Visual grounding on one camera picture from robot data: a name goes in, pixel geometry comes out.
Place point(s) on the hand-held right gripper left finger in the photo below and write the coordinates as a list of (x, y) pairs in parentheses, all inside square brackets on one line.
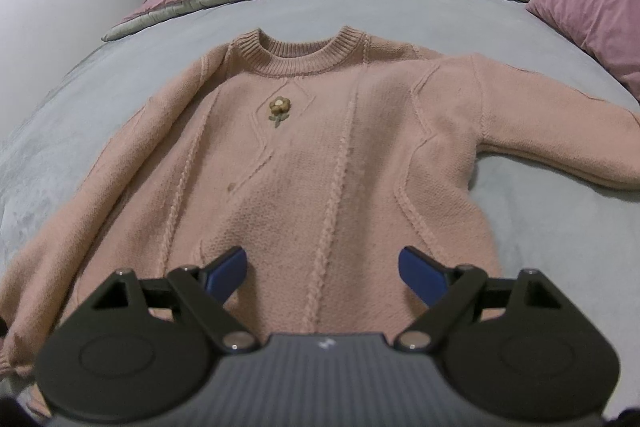
[(227, 277)]

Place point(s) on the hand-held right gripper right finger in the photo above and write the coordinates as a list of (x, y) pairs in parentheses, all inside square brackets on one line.
[(420, 277)]

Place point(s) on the pink knit sweater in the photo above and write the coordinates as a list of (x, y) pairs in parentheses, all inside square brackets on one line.
[(320, 157)]

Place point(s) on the grey blue bed sheet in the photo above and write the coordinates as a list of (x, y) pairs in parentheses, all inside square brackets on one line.
[(75, 122)]

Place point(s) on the large mauve pillow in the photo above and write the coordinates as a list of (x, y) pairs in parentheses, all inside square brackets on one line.
[(595, 2)]

